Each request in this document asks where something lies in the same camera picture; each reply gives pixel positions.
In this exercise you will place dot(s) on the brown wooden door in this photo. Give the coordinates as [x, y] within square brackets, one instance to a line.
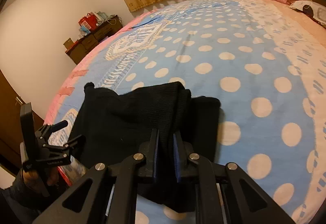
[10, 129]

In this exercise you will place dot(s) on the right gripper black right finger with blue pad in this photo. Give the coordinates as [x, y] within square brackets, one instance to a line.
[184, 169]

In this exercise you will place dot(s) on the left hand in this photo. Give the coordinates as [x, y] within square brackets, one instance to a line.
[39, 184]

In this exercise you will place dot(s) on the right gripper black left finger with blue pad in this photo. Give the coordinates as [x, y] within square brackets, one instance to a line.
[149, 150]

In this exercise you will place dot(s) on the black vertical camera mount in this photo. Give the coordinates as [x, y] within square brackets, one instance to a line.
[29, 147]

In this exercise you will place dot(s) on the black cloth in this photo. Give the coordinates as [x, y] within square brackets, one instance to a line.
[110, 127]

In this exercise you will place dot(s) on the red gift bag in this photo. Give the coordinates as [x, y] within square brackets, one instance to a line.
[89, 21]

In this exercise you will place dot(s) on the dark wooden desk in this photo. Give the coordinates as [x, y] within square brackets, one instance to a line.
[86, 44]

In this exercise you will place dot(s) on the metal door handle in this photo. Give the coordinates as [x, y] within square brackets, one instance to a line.
[19, 101]

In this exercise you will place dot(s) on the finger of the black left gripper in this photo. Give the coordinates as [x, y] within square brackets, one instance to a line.
[70, 144]
[58, 126]

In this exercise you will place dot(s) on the small cardboard box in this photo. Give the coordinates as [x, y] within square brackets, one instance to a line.
[68, 43]

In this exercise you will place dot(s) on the white circle-patterned pillow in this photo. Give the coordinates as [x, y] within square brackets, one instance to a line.
[313, 10]

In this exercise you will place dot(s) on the blue pink patterned bedspread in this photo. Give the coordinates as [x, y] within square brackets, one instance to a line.
[264, 61]

